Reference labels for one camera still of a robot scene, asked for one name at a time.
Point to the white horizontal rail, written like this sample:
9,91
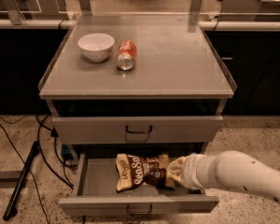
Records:
263,26

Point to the brown sea salt chip bag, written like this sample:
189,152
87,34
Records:
134,171

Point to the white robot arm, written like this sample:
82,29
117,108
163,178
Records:
230,170

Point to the padded gripper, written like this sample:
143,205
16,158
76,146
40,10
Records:
189,172

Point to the black drawer handle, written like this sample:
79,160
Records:
148,130
139,211

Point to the black top drawer handle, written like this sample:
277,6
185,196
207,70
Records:
148,130

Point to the closed top drawer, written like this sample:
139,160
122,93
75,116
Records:
121,130

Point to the grey drawer cabinet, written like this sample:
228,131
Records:
177,73

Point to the black bar on floor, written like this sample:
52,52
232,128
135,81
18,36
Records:
11,210

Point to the black middle drawer handle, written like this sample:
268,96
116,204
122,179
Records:
139,211

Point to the white ceramic bowl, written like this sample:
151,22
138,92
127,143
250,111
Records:
96,47

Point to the orange soda can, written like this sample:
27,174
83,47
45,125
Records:
126,56

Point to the open middle drawer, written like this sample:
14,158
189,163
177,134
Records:
95,192

